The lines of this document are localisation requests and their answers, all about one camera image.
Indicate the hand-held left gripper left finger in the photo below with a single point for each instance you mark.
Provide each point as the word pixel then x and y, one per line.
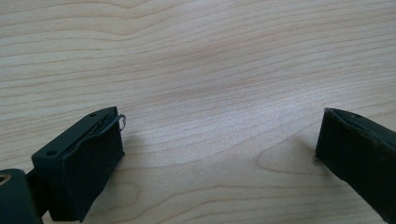
pixel 81 168

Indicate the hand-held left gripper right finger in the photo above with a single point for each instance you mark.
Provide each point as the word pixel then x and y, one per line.
pixel 358 155

